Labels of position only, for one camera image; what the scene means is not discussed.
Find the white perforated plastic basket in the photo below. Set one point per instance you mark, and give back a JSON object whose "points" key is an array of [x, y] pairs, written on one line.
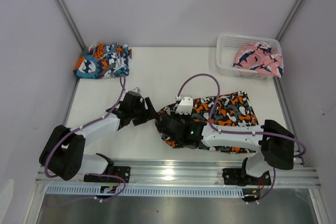
{"points": [[228, 46]]}

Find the pink white patterned shorts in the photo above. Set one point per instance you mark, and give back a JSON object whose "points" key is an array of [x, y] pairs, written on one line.
{"points": [[260, 57]]}

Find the blue orange patterned shorts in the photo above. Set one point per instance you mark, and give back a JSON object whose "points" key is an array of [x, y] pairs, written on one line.
{"points": [[100, 61]]}

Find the aluminium front rail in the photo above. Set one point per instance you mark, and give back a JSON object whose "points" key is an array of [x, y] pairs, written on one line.
{"points": [[208, 174]]}

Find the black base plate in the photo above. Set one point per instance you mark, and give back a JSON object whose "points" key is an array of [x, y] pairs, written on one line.
{"points": [[233, 176], [112, 174]]}

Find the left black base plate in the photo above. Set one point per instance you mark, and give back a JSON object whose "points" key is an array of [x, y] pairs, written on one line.
{"points": [[112, 174]]}

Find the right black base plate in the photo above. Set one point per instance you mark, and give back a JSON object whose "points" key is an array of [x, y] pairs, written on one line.
{"points": [[233, 176]]}

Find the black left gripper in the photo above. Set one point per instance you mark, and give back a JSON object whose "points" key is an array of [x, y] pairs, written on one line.
{"points": [[148, 114]]}

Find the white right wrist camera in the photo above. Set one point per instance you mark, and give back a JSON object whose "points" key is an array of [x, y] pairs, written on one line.
{"points": [[184, 104]]}

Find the white slotted cable duct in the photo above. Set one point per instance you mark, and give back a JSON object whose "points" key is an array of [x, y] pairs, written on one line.
{"points": [[211, 192]]}

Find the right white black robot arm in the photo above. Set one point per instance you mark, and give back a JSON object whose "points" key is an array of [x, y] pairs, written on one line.
{"points": [[272, 144]]}

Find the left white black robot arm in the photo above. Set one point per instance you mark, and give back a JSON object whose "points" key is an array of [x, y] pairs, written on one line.
{"points": [[64, 153]]}

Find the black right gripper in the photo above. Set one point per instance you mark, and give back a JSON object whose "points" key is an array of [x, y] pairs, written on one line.
{"points": [[175, 115]]}

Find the right aluminium frame post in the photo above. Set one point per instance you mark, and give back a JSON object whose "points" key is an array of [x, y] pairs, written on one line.
{"points": [[298, 4]]}

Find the orange camouflage shorts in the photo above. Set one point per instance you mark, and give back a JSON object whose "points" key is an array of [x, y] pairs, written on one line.
{"points": [[232, 109]]}

